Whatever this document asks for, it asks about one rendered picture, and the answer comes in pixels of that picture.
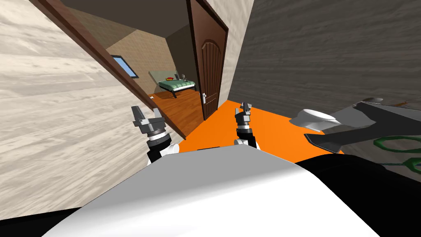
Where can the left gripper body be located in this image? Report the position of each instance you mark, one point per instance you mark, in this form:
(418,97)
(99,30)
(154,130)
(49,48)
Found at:
(152,124)

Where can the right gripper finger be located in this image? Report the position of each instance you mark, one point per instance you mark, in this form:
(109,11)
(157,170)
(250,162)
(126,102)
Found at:
(237,111)
(246,107)

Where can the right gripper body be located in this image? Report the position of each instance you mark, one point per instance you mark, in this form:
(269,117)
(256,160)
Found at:
(243,119)

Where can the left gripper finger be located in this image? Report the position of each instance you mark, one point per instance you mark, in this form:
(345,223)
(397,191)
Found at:
(157,113)
(138,113)

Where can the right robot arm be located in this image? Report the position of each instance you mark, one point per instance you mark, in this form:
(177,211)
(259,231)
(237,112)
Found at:
(361,197)

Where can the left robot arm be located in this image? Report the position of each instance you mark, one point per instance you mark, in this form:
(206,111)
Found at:
(159,146)

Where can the green bed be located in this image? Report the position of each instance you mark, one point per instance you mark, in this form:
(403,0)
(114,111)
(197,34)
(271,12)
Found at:
(176,85)

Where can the blue window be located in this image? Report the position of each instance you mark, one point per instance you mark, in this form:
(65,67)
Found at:
(125,66)

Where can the dark brown door leaf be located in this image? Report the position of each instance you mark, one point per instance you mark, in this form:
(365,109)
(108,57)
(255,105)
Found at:
(210,65)

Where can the white toilet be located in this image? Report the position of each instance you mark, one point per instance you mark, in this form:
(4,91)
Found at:
(314,119)

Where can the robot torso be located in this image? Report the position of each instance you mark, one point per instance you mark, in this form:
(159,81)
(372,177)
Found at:
(210,194)

